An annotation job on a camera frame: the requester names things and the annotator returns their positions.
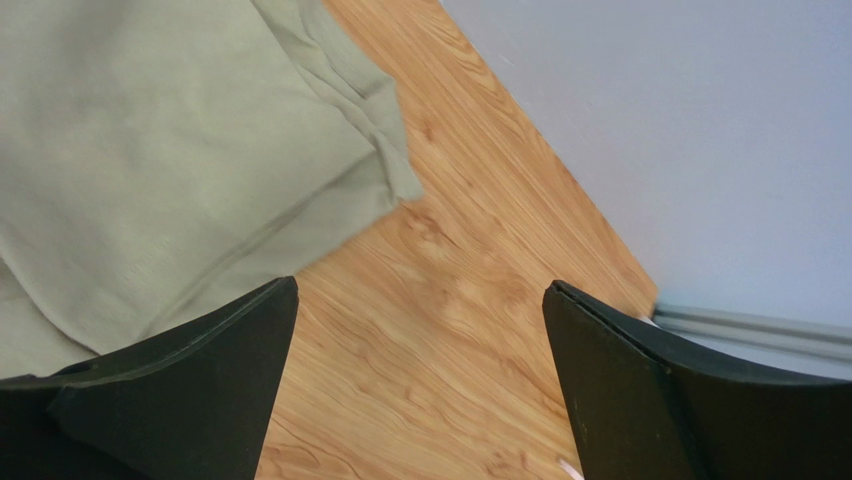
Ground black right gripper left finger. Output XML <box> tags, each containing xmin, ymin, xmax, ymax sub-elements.
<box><xmin>1</xmin><ymin>277</ymin><xmax>299</xmax><ymax>479</ymax></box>

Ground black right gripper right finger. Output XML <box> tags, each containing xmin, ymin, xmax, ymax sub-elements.
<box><xmin>542</xmin><ymin>281</ymin><xmax>851</xmax><ymax>479</ymax></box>

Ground beige t-shirt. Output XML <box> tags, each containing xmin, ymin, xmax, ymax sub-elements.
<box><xmin>1</xmin><ymin>1</ymin><xmax>422</xmax><ymax>378</ymax></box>

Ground right aluminium corner post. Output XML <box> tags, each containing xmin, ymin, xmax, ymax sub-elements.
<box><xmin>651</xmin><ymin>303</ymin><xmax>851</xmax><ymax>362</ymax></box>

